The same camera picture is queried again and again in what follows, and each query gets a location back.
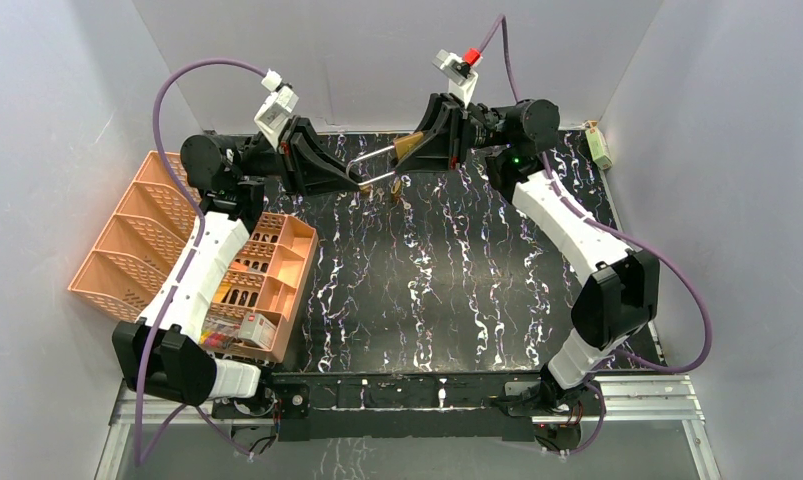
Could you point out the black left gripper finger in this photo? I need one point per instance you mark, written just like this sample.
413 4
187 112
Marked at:
315 184
308 150

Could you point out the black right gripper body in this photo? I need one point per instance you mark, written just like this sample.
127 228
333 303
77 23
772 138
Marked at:
484 127

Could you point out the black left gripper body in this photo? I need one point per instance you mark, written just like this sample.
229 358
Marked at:
292 153

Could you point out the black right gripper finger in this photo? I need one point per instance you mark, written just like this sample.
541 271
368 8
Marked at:
437 103
440 148

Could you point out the large brass padlock shackle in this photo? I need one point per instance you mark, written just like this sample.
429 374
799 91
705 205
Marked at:
390 154

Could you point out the small brass padlock shackle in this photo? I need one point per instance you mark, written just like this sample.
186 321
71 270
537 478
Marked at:
398 198

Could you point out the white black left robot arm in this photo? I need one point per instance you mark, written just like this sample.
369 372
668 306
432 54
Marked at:
159 353

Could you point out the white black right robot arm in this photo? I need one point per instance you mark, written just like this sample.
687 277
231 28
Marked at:
620 284

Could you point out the green white box in corner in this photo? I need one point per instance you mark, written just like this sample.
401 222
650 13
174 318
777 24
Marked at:
598 146

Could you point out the white red small box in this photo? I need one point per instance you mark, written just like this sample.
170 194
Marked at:
256 330

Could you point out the orange plastic desk organizer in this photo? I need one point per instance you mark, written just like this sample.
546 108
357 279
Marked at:
141 243

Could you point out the colourful marker set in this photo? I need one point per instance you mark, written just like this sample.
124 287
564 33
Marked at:
218 333

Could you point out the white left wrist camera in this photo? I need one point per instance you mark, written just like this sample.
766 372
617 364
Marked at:
277 108

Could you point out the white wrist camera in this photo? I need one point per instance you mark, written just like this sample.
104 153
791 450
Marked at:
460 71
277 108

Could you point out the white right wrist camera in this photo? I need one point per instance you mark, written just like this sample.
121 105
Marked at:
460 71

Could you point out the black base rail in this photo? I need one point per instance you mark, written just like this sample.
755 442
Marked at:
408 401

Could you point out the aluminium frame profile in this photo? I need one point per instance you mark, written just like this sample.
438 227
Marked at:
632 427

